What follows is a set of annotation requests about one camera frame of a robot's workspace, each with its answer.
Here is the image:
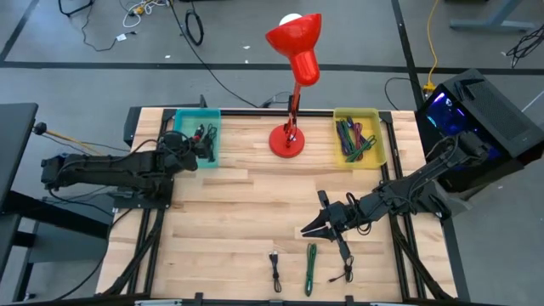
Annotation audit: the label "black USB cable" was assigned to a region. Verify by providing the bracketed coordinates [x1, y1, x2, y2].
[327, 254, 355, 285]
[269, 250, 283, 294]

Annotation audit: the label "maroon USB cable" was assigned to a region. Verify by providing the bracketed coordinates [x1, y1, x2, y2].
[353, 122, 366, 150]

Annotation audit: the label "yellow plastic bin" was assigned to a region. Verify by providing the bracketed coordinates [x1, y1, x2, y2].
[332, 107, 388, 170]

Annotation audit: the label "yellow extension cord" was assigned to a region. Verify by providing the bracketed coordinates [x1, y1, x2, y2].
[423, 0, 441, 93]

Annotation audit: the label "red desk lamp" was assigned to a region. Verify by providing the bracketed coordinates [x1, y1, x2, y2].
[265, 12, 323, 159]

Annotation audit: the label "black cable with white plug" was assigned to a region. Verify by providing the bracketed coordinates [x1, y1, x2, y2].
[80, 11, 138, 53]

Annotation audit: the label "purple braided USB cable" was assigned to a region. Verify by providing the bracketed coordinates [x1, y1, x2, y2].
[336, 120, 354, 156]

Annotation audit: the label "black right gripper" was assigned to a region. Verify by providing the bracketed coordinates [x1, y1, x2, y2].
[300, 190, 363, 261]

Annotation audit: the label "green USB cable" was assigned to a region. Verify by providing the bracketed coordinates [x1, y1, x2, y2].
[303, 242, 319, 298]
[345, 134, 378, 164]

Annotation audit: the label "black floor cable bundle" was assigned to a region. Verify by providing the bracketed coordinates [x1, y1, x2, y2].
[504, 24, 544, 69]

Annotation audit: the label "black lamp power cord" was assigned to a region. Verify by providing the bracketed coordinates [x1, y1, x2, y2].
[168, 0, 294, 109]

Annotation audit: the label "black computer tower blue glow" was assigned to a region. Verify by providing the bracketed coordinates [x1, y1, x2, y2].
[414, 68, 544, 193]

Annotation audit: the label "black side table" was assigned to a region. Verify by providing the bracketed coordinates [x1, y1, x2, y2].
[0, 102, 111, 302]

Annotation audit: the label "black coiled cable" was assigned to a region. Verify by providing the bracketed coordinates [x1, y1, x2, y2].
[184, 8, 206, 47]

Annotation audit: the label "teal plastic bin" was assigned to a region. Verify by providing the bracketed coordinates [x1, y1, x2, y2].
[173, 107, 223, 169]

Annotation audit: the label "wooden stick with black knob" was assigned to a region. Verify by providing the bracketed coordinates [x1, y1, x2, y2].
[32, 122, 105, 155]

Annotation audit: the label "black left arm cable loom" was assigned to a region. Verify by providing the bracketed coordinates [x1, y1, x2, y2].
[162, 130, 193, 163]

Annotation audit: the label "white power strip cables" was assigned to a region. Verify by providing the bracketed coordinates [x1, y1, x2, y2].
[122, 0, 171, 29]

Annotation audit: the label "grey desk leg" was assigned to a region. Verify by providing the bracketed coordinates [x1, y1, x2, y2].
[449, 0, 538, 33]

